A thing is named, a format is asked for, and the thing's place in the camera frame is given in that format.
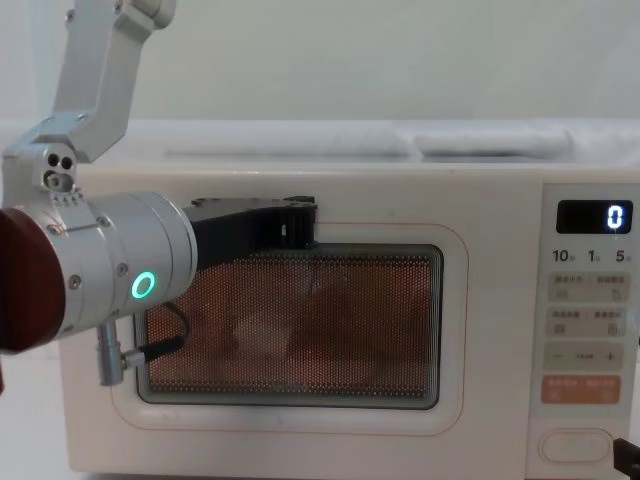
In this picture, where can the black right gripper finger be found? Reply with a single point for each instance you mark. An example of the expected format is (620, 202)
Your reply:
(627, 457)

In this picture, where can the oven control panel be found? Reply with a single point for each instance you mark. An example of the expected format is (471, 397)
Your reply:
(585, 280)

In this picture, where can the cream microwave oven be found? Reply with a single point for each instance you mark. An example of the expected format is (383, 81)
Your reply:
(380, 200)

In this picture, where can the silver and brown left arm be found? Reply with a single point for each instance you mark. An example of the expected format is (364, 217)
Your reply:
(110, 260)

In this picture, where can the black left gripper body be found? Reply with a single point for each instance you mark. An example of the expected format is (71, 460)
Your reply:
(230, 235)

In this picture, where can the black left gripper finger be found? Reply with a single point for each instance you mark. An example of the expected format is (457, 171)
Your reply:
(300, 225)

